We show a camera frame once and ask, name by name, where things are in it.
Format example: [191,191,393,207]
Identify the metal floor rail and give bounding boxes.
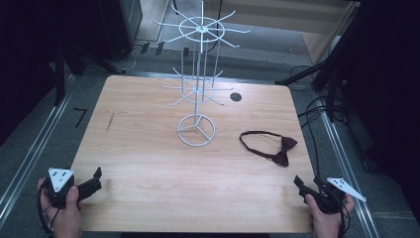
[317,93,381,238]
[0,73,76,230]

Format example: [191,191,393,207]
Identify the dark red bow tie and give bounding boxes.
[239,130,299,168]

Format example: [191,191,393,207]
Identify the person's left hand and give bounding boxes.
[37,178,84,238]

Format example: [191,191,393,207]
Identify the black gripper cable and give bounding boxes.
[336,194,353,238]
[36,184,60,236]

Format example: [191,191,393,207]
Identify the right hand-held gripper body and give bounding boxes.
[309,177,368,215]

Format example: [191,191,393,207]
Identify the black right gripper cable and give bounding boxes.
[336,194,353,238]

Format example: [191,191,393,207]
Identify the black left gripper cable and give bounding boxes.
[36,184,60,236]

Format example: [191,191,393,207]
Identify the person's right hand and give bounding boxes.
[303,193,357,238]

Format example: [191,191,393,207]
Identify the black tape floor mark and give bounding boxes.
[73,107,89,129]

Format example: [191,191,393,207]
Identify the black floor cables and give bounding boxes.
[288,64,348,178]

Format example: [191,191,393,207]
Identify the black metal stand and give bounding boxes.
[52,41,127,107]
[274,1,368,124]

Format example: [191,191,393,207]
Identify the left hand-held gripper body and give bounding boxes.
[43,167,82,210]

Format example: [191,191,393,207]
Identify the white floor cable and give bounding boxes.
[113,45,143,72]

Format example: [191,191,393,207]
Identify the white wire display rack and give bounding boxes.
[152,0,252,148]

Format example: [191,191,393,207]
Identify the dark cabinet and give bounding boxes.
[97,0,144,62]

